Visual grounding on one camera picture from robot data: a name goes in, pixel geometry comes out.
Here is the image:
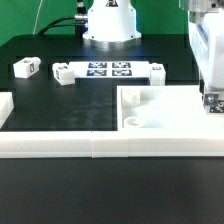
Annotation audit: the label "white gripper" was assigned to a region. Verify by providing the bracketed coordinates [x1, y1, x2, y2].
[179, 0, 224, 107]

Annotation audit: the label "white square tabletop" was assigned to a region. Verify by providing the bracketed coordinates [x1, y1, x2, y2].
[117, 85, 224, 130]

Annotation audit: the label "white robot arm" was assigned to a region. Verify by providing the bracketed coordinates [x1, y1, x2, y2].
[82, 0, 224, 109]

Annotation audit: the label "white left fence block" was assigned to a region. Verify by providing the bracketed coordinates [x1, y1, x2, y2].
[0, 92, 14, 128]

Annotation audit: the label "white front fence wall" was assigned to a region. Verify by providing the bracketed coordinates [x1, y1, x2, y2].
[0, 129, 224, 158]

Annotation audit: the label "white marker base plate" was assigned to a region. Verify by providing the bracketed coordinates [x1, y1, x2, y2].
[69, 61, 150, 78]

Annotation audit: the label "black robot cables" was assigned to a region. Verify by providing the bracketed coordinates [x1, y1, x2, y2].
[37, 0, 89, 37]

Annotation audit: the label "thin white cable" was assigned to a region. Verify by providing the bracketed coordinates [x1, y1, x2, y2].
[32, 0, 44, 36]

